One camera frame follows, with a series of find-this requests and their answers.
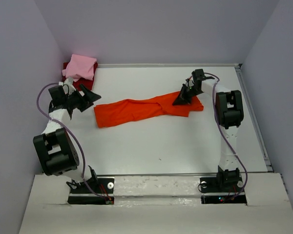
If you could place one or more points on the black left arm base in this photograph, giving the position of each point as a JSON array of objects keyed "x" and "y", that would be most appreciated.
[{"x": 100, "y": 193}]

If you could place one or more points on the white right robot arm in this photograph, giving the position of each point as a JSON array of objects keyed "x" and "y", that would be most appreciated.
[{"x": 228, "y": 114}]

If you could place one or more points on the pink folded t shirt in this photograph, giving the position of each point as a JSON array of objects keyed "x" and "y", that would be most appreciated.
[{"x": 80, "y": 67}]

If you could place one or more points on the orange t shirt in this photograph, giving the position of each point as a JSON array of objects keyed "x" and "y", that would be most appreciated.
[{"x": 129, "y": 110}]

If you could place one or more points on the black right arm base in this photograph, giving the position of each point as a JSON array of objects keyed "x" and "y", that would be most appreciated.
[{"x": 213, "y": 194}]

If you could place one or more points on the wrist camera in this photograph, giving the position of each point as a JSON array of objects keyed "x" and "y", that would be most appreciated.
[
  {"x": 67, "y": 81},
  {"x": 189, "y": 82}
]

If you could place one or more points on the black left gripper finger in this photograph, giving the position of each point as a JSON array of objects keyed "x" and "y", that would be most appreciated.
[
  {"x": 89, "y": 96},
  {"x": 84, "y": 104}
]

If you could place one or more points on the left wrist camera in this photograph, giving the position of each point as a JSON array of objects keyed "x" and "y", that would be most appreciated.
[{"x": 67, "y": 81}]

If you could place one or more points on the dark red folded t shirt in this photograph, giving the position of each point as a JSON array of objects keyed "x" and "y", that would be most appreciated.
[{"x": 86, "y": 83}]

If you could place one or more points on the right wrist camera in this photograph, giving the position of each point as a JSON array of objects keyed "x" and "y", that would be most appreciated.
[{"x": 189, "y": 82}]

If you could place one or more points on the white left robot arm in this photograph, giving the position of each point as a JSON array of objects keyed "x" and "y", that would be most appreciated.
[{"x": 58, "y": 150}]

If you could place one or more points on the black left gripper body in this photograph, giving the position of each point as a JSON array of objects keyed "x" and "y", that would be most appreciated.
[{"x": 75, "y": 99}]

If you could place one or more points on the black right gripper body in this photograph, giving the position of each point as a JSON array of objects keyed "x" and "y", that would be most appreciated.
[{"x": 194, "y": 92}]

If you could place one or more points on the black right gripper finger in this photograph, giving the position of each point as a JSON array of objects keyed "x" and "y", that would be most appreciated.
[
  {"x": 183, "y": 92},
  {"x": 185, "y": 100}
]

